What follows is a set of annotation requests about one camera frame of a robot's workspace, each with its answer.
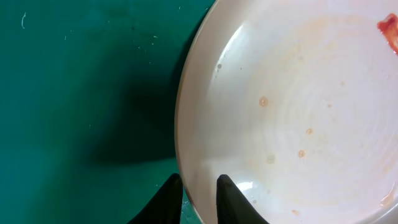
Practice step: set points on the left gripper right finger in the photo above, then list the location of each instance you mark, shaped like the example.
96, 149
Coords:
232, 206

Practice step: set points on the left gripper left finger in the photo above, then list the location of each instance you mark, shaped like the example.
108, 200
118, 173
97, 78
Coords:
165, 206

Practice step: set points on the teal plastic tray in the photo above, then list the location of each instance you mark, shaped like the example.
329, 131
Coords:
88, 92

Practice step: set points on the white plate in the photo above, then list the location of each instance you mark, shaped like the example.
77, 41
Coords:
296, 101

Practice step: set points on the ketchup stain upper left plate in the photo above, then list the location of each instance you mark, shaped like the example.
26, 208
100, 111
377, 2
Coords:
388, 28

